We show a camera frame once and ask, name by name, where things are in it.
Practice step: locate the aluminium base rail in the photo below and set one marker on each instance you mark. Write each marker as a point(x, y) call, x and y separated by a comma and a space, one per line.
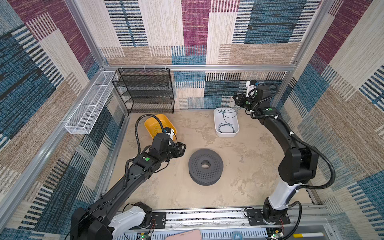
point(304, 222)

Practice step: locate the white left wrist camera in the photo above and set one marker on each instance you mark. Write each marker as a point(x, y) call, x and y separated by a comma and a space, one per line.
point(170, 132)

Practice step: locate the pink object at bottom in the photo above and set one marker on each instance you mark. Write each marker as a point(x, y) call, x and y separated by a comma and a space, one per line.
point(189, 235)

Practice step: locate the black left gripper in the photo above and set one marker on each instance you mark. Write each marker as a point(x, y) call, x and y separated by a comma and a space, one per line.
point(178, 151)

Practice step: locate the yellow plastic tub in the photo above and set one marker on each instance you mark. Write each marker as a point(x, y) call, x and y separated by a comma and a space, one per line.
point(153, 127)

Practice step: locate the black wire mesh shelf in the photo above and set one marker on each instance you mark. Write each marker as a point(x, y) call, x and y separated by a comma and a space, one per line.
point(145, 90)

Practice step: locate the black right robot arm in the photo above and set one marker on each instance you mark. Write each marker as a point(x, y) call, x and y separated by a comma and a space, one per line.
point(300, 161)

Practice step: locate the grey perforated cable spool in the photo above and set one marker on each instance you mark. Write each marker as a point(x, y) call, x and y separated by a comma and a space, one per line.
point(205, 167)

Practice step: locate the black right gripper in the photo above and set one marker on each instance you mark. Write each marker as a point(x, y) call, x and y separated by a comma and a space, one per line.
point(239, 102)

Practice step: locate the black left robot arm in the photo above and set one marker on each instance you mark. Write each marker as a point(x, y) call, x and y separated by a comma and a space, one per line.
point(95, 222)

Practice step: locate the white wire mesh basket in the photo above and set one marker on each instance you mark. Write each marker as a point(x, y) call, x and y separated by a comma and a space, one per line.
point(86, 114)

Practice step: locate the white plastic tub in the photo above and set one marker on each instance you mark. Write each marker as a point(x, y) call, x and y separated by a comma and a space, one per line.
point(226, 122)

